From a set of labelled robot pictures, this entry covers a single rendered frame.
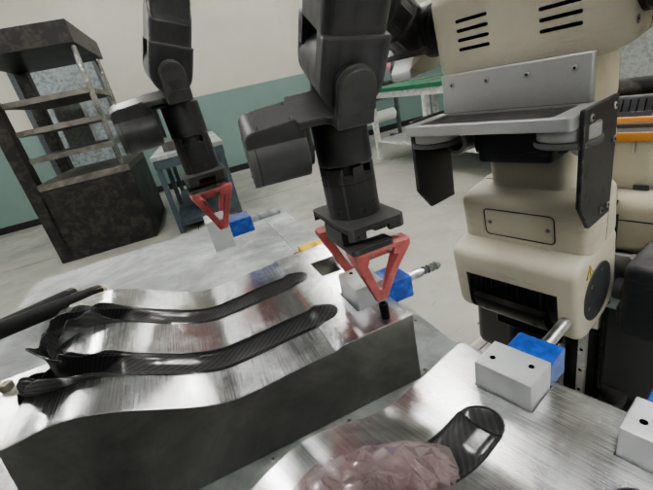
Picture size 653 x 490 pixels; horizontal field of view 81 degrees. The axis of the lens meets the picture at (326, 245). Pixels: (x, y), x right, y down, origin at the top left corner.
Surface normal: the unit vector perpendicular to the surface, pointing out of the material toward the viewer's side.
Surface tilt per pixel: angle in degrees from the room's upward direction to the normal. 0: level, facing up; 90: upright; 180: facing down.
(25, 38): 90
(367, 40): 117
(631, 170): 92
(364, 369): 90
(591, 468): 0
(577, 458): 0
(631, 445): 90
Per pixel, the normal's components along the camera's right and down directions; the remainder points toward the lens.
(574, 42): -0.73, 0.51
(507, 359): -0.21, -0.90
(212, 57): 0.32, 0.32
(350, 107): 0.33, 0.71
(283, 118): -0.13, -0.62
